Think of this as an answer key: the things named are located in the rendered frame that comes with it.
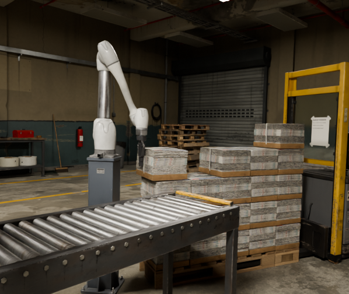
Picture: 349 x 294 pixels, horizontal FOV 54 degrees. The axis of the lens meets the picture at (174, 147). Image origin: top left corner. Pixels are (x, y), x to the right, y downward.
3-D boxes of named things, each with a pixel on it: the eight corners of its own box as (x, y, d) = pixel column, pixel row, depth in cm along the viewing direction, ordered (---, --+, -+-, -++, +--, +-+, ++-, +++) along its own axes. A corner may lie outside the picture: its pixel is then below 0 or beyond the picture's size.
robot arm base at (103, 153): (86, 157, 243) (86, 150, 242) (97, 155, 265) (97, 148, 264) (111, 158, 240) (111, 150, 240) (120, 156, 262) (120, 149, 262)
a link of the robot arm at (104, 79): (93, 146, 262) (91, 144, 283) (114, 146, 266) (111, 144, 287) (96, 44, 257) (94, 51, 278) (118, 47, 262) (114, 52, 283)
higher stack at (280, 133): (248, 252, 341) (252, 123, 333) (271, 248, 353) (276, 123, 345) (274, 266, 306) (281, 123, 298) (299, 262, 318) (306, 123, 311)
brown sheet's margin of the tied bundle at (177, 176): (145, 177, 263) (145, 172, 263) (178, 176, 276) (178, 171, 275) (152, 181, 249) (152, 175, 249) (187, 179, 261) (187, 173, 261)
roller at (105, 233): (66, 221, 170) (66, 212, 170) (124, 246, 138) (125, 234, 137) (57, 223, 167) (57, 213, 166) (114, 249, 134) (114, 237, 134)
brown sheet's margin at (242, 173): (198, 171, 310) (198, 166, 309) (224, 170, 322) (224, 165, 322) (222, 177, 276) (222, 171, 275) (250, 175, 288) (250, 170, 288)
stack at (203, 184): (138, 269, 292) (140, 174, 287) (248, 251, 341) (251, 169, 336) (154, 290, 257) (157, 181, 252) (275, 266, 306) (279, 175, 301)
